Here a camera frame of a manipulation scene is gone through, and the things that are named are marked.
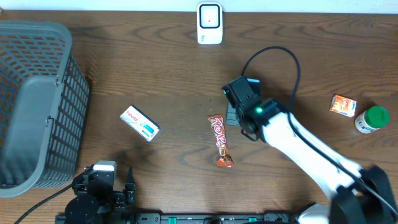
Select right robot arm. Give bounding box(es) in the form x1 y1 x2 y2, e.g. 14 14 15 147
229 100 397 224

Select white barcode scanner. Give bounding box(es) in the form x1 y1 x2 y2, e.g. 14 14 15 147
197 2 223 45

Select green lid white jar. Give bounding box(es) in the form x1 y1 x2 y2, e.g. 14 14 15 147
354 106 390 134

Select orange Top chocolate bar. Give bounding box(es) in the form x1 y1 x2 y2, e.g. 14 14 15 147
208 114 234 167

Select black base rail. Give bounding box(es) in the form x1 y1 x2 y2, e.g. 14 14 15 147
55 213 299 224

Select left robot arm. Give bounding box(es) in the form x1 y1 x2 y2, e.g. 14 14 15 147
65 166 136 224

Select small orange snack box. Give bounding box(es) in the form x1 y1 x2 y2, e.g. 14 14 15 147
330 95 357 118

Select white Panadol box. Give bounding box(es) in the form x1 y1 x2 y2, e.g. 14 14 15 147
120 105 160 142

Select grey plastic mesh basket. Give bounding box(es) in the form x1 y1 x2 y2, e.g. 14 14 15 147
1 21 90 198

